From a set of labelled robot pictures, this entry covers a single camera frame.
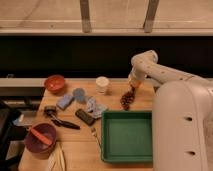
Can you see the blue crumpled cloth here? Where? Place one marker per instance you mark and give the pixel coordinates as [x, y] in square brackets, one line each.
[94, 108]

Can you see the yellow corn husk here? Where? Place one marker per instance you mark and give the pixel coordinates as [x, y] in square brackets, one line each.
[56, 158]

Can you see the metal fork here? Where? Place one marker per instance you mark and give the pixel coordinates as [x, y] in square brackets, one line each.
[94, 133]

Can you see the white plastic cup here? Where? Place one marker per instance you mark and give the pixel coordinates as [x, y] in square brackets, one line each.
[102, 84]

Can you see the purple bowl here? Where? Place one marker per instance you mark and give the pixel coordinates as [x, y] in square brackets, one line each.
[34, 145]

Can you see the orange bowl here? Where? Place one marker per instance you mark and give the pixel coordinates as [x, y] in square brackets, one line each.
[54, 83]

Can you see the orange spatula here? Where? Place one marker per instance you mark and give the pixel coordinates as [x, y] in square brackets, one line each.
[41, 137]

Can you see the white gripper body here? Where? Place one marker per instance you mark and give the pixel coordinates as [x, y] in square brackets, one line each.
[138, 77]

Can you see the black chair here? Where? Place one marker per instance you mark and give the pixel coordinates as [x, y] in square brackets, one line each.
[9, 132]

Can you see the black rectangular remote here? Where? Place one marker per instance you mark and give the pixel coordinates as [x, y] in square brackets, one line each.
[86, 118]

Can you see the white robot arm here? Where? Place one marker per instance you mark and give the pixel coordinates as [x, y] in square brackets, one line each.
[182, 115]

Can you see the green plastic tray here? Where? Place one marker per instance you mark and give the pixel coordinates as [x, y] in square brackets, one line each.
[126, 137]

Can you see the blue sponge block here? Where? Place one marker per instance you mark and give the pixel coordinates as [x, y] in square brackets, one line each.
[65, 101]

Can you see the bunch of red grapes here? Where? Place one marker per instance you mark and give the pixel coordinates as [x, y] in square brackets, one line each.
[127, 99]

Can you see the blue round sponge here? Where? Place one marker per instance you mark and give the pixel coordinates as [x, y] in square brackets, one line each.
[79, 95]

